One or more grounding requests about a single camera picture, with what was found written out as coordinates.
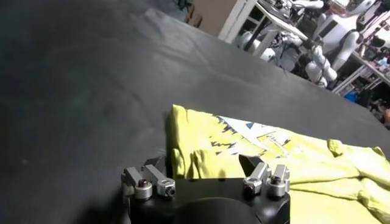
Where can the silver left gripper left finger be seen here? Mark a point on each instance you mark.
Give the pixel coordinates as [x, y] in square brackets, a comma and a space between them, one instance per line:
[152, 179]

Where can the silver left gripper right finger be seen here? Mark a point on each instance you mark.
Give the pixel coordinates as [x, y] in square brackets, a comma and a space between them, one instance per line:
[262, 179]

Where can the yellow-green t-shirt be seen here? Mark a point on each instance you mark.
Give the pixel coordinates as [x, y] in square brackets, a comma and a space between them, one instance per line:
[304, 170]

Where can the black table cover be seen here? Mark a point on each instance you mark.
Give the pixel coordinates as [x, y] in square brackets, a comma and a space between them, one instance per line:
[91, 91]

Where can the white adjustable side desk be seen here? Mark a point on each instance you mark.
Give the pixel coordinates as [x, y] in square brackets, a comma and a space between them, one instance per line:
[274, 27]

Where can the white humanoid robot with base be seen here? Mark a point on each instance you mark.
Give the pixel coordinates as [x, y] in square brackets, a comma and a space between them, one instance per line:
[335, 30]

